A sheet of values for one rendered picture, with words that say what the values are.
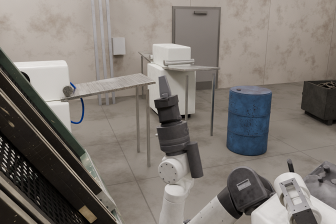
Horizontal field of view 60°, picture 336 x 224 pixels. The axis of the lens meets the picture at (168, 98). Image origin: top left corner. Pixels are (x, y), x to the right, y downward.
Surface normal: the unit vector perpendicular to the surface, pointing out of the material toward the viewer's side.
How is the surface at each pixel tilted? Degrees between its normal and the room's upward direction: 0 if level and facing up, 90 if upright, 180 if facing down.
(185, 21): 90
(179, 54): 90
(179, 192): 7
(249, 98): 90
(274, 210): 23
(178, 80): 90
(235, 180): 54
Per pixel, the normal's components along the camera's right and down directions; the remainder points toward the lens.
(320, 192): -0.36, -0.85
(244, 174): -0.55, -0.42
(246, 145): -0.29, 0.24
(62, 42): 0.33, 0.24
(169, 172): -0.52, 0.14
